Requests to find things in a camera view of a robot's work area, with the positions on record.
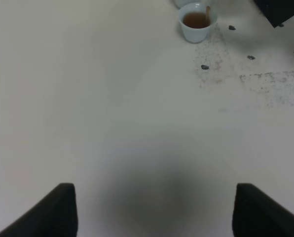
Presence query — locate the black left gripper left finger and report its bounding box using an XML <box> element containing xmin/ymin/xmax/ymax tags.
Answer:
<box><xmin>0</xmin><ymin>183</ymin><xmax>78</xmax><ymax>237</ymax></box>

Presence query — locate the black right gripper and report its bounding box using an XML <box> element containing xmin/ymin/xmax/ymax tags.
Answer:
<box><xmin>253</xmin><ymin>0</ymin><xmax>294</xmax><ymax>28</ymax></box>

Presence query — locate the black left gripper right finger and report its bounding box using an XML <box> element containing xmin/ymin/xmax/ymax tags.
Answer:
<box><xmin>232</xmin><ymin>183</ymin><xmax>294</xmax><ymax>237</ymax></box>

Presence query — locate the near light blue teacup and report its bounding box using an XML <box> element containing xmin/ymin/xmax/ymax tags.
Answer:
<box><xmin>178</xmin><ymin>2</ymin><xmax>218</xmax><ymax>43</ymax></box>

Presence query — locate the light blue teacup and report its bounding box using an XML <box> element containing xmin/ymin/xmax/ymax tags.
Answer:
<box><xmin>178</xmin><ymin>2</ymin><xmax>218</xmax><ymax>43</ymax></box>
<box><xmin>174</xmin><ymin>0</ymin><xmax>194</xmax><ymax>8</ymax></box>

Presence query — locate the far light blue teacup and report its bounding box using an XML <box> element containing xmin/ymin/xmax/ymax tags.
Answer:
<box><xmin>174</xmin><ymin>0</ymin><xmax>194</xmax><ymax>8</ymax></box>

